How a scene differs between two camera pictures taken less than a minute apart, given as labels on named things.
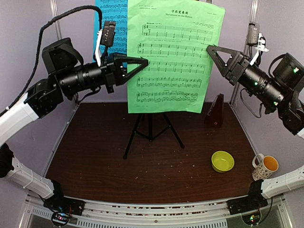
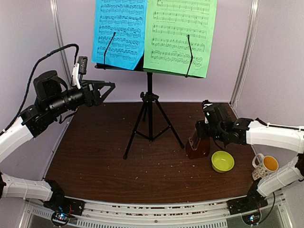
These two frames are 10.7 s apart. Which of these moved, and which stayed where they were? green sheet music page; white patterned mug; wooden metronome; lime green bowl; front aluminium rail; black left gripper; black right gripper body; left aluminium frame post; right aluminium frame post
Moved: black right gripper body; green sheet music page; wooden metronome; black left gripper
Stayed: lime green bowl; white patterned mug; left aluminium frame post; right aluminium frame post; front aluminium rail
